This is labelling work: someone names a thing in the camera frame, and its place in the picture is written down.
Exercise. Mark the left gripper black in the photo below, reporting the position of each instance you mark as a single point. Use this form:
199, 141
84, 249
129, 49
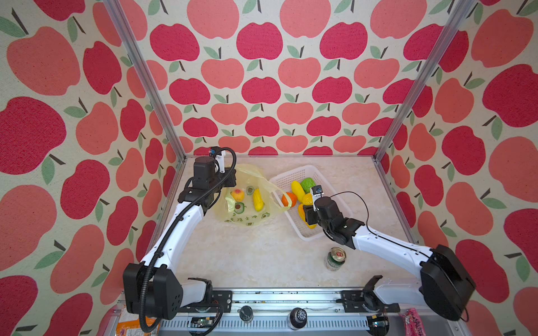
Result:
230, 182

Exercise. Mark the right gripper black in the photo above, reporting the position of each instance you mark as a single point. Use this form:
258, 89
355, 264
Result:
309, 212

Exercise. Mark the peach toy fruit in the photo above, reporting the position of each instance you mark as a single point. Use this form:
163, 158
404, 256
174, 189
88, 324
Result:
238, 195

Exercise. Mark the yellow orange mango toy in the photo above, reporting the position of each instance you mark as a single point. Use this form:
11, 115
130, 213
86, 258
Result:
301, 213

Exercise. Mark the small yellow toy fruit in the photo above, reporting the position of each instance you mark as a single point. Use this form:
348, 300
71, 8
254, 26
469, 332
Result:
307, 199

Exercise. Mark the yellow plastic bag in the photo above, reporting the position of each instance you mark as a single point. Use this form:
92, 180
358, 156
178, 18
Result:
249, 178

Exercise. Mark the yellow elongated toy fruit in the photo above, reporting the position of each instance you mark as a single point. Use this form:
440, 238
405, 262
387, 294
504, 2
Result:
298, 191

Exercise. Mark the orange toy fruit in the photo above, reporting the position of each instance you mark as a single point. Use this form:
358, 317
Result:
289, 200

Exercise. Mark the green toy fruit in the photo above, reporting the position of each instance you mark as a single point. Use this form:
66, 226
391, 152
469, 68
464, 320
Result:
307, 184

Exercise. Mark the yellow banana toy fruit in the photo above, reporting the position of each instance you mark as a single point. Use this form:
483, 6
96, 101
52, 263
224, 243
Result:
258, 200

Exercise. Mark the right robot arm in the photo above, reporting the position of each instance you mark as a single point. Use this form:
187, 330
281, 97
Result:
444, 285

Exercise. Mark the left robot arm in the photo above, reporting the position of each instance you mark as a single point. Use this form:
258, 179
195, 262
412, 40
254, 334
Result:
151, 288

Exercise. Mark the green drink can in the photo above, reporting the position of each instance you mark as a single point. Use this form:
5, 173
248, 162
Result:
335, 259

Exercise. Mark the black round knob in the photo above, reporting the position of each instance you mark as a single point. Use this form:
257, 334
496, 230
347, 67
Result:
297, 319

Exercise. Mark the pink snack packet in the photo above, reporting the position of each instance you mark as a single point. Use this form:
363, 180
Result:
413, 323

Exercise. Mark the small grey knob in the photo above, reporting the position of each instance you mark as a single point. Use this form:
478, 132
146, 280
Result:
246, 314

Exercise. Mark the orange snack packet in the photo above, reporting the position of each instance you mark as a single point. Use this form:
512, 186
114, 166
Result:
132, 328

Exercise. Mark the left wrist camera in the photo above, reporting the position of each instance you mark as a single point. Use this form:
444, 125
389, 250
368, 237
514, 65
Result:
219, 154

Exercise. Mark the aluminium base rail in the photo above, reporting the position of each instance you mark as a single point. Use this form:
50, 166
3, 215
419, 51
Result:
331, 311

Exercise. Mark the left aluminium corner post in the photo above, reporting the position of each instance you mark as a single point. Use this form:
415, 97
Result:
122, 25

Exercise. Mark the aluminium corner post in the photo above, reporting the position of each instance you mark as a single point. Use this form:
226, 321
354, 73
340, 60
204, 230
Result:
455, 20
122, 25

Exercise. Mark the right aluminium corner post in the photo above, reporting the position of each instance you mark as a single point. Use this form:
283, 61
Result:
455, 20

